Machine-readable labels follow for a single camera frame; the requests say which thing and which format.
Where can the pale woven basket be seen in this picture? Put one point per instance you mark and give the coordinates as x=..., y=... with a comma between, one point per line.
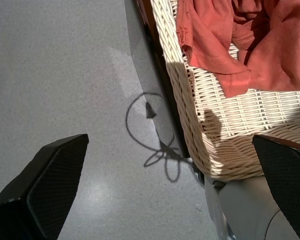
x=227, y=125

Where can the red garment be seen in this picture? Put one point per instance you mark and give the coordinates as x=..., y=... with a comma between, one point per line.
x=210, y=37

